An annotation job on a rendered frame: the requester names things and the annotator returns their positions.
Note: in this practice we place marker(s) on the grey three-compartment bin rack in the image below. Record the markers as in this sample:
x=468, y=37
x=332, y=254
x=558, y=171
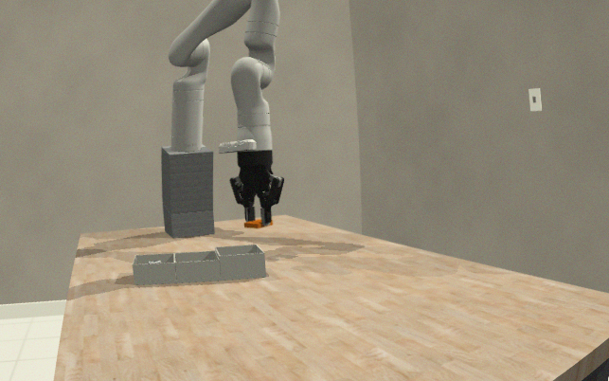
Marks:
x=237, y=264

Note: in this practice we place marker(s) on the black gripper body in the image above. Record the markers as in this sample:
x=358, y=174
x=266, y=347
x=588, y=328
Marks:
x=261, y=162

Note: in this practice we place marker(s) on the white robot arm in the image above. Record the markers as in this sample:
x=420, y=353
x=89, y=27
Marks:
x=248, y=75

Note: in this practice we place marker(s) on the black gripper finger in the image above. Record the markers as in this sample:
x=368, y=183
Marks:
x=242, y=196
x=272, y=195

